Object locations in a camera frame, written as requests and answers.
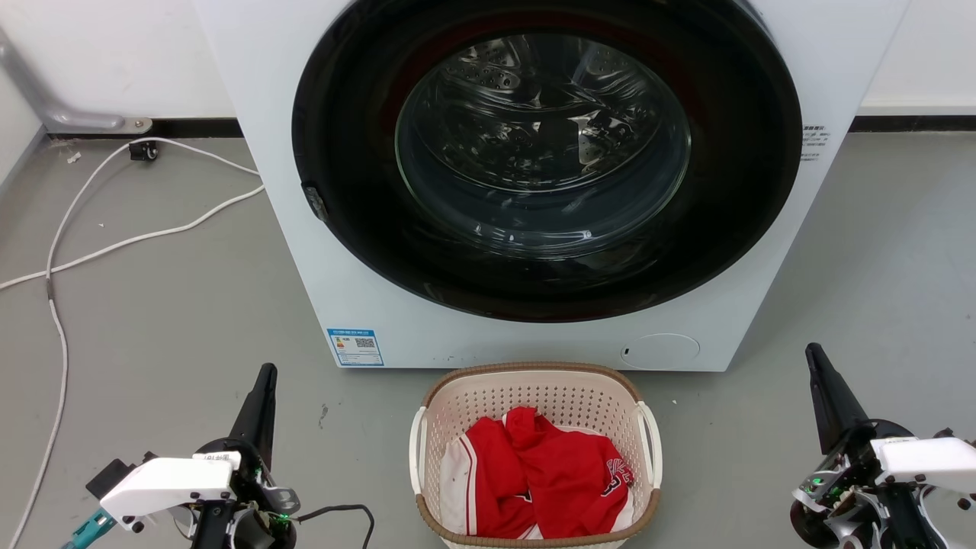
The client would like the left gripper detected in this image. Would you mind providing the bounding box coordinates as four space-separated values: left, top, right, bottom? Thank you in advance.
194 363 301 549

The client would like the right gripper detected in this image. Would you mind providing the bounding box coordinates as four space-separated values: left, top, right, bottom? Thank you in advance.
790 343 916 549

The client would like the cream plastic laundry basket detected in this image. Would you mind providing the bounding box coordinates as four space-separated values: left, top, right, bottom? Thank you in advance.
409 361 663 549

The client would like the blue energy label sticker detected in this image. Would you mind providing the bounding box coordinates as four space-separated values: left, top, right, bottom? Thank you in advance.
326 328 385 368

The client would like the white front-loading washing machine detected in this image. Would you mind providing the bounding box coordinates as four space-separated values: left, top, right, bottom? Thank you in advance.
194 0 913 373

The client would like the red and white jersey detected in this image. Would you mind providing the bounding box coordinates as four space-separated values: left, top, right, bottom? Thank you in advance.
439 406 635 541

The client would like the black round washing machine door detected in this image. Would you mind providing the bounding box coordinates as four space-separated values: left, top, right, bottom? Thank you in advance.
292 0 804 323

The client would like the grey drain pipe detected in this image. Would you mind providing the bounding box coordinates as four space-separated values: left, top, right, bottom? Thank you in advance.
0 27 153 136

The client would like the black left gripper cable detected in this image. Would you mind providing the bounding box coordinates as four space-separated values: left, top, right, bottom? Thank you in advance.
294 503 376 549

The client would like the teal cable connector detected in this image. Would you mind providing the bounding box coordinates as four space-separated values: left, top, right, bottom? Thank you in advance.
59 509 117 549

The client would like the thin white cable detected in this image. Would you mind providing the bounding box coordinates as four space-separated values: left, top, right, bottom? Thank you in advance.
6 137 262 549

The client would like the thick white power cable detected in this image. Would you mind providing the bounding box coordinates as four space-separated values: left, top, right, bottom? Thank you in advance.
0 185 266 292

